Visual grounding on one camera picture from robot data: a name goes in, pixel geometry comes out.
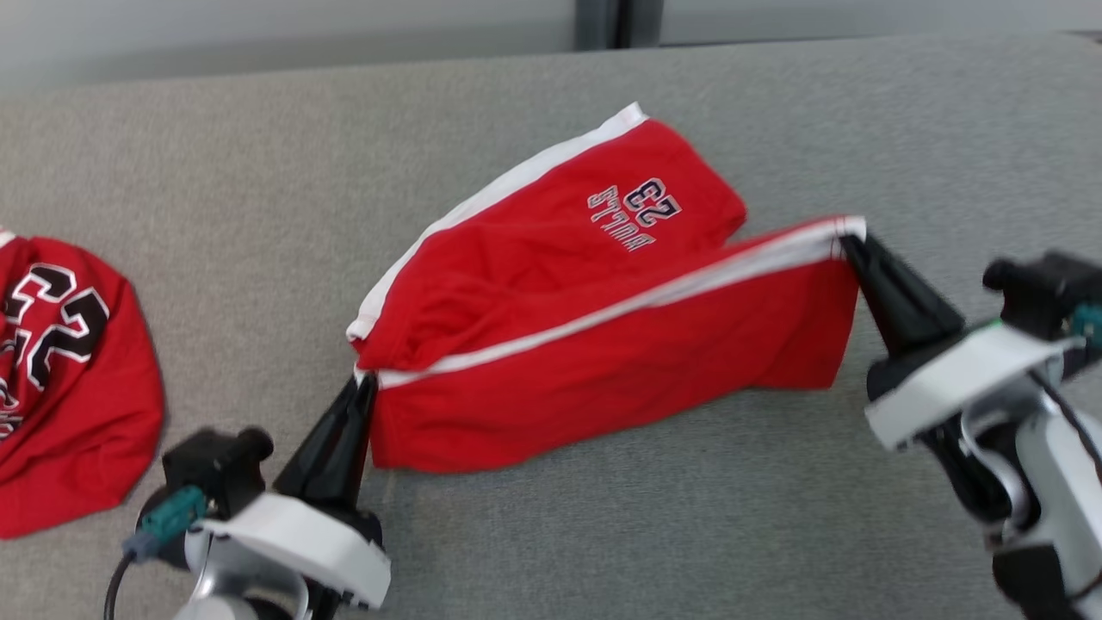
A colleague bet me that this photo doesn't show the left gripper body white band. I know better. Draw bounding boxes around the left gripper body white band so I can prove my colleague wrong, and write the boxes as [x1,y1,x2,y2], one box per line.
[202,491,393,620]

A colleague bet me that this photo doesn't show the teal left camera connector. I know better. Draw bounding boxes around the teal left camera connector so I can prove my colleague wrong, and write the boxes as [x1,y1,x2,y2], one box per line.
[123,485,209,562]

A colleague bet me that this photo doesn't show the teal right camera connector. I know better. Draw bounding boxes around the teal right camera connector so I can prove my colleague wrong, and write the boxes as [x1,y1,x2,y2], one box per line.
[1070,301,1102,347]

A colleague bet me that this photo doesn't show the red jersey shirt white sleeves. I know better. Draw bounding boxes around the red jersey shirt white sleeves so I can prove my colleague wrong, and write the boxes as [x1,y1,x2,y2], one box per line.
[0,228,166,540]

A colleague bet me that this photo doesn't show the teal camera connector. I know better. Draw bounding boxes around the teal camera connector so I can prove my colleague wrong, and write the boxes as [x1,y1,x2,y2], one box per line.
[1070,301,1102,347]
[123,485,209,562]

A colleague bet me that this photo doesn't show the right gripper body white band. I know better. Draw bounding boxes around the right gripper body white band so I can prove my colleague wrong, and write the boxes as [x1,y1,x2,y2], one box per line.
[865,323,1077,523]

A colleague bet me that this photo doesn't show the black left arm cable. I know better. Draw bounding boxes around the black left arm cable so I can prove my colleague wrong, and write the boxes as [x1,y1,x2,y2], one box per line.
[103,547,139,620]

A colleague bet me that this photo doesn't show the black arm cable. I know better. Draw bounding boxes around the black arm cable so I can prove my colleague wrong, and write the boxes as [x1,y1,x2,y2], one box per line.
[103,547,139,620]
[1031,369,1102,487]

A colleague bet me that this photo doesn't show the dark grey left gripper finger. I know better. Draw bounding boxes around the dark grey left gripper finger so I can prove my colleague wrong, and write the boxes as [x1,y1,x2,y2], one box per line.
[340,375,380,511]
[275,375,368,505]

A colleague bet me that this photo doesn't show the red shorts white stripe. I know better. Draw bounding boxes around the red shorts white stripe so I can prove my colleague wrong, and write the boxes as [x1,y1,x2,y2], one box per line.
[346,102,867,473]

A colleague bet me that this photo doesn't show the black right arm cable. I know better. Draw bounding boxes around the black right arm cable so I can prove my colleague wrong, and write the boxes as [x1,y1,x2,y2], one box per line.
[1031,369,1102,487]

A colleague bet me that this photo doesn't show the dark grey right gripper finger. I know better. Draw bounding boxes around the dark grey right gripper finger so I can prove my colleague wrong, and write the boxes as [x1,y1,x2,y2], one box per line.
[841,234,936,356]
[848,232,965,342]

